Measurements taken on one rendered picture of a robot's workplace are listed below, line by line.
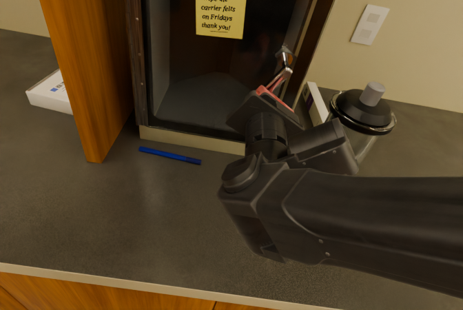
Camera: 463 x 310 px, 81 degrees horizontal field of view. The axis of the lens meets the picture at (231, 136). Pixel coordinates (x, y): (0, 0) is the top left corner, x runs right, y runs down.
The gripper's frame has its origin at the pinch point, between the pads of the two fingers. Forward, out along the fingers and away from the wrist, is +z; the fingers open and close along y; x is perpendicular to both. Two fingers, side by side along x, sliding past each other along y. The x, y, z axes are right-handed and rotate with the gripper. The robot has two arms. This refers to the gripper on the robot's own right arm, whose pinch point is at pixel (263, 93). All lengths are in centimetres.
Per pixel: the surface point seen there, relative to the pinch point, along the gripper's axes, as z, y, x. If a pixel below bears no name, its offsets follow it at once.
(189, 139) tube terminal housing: 5.6, 2.1, 22.6
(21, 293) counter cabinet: -21, 15, 63
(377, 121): -5.6, -14.2, -10.0
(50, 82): 16, 35, 39
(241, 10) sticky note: 4.3, 10.7, -6.9
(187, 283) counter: -23.7, -3.7, 22.3
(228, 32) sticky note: 4.3, 10.2, -2.9
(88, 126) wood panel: -3.2, 20.9, 24.1
